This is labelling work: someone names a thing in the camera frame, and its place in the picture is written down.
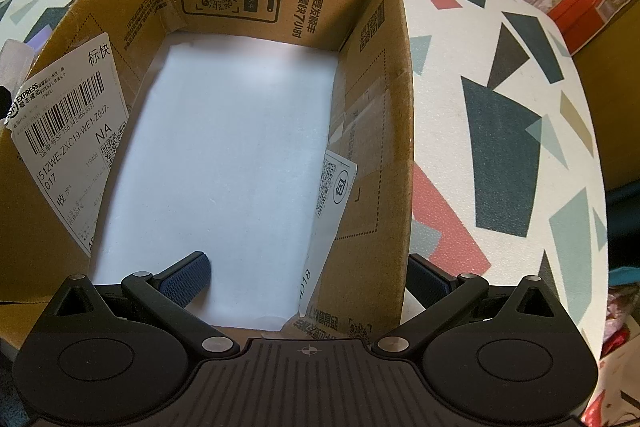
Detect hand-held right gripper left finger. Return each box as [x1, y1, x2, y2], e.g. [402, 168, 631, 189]
[50, 251, 241, 362]

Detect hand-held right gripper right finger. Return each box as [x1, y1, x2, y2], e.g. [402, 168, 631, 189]
[372, 253, 576, 360]

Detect brown cardboard box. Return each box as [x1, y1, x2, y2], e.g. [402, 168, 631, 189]
[0, 0, 416, 353]

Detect white foam sheet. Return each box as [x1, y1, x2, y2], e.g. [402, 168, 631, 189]
[95, 32, 341, 333]

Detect small white label sticker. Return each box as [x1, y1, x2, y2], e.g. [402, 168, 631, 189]
[299, 149, 360, 315]

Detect white shipping label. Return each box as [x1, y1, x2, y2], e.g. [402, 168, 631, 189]
[5, 32, 131, 258]

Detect pink patterned bag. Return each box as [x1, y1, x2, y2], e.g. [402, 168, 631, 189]
[600, 284, 640, 408]

